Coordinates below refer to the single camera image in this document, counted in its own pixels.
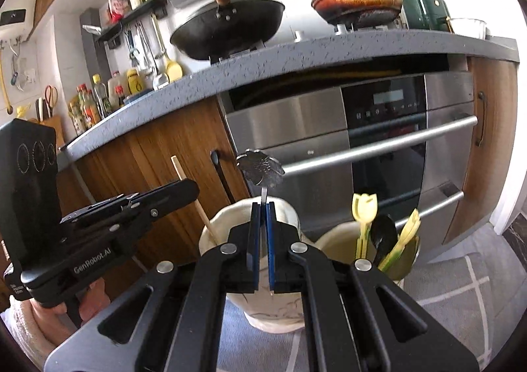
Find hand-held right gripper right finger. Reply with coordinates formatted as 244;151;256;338
266;200;481;372

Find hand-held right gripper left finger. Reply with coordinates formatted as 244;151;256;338
44;200;263;372

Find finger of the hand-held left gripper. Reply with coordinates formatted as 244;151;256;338
61;178;201;243
88;191;143;212

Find wooden chopstick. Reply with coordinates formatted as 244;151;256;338
171;155;216;242

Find cream floral ceramic utensil holder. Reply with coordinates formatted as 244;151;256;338
199;196;421;335

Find silver flower-headed spoon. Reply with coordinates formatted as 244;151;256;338
236;149;286;206

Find yellow tulip-shaped plastic utensil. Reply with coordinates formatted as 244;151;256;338
352;193;378;262
376;208;421;270

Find black plastic spoon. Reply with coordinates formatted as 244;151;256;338
370;214;399;262

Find person's left forearm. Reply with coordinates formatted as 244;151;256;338
0;294;62;365

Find person's left hand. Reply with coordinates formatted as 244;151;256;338
31;278;108;329

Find wooden cabinet door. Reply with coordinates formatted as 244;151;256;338
442;55;518;245
134;99;253;274
55;135;149;303

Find wooden knife block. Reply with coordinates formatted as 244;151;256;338
28;115;67;149

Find cream ceramic holder tray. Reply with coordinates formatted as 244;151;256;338
244;312;306;335

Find red scissors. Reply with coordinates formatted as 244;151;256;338
44;85;59;118

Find row of condiment bottles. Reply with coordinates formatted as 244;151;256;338
68;69;143;135

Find stainless steel oven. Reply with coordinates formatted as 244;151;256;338
218;71;480;262

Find yellow spatula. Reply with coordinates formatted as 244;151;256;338
150;15;184;83

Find grey speckled countertop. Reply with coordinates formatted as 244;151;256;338
60;30;518;163

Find black gas stove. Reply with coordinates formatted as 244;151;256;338
208;12;402;65

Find white water heater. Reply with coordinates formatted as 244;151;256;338
0;0;44;42

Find grey plaid tablecloth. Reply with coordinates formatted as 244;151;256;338
214;252;501;372

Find green air fryer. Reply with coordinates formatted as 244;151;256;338
401;0;451;32

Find glass bowl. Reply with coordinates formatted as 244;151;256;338
445;17;488;39

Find black cabinet handle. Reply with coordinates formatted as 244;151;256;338
210;150;236;205
475;91;488;147

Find yellow gas hose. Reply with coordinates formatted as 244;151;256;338
0;49;14;115

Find black wall shelf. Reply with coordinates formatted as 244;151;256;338
96;0;169;46

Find black wok with wooden handle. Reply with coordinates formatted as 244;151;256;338
170;0;286;61

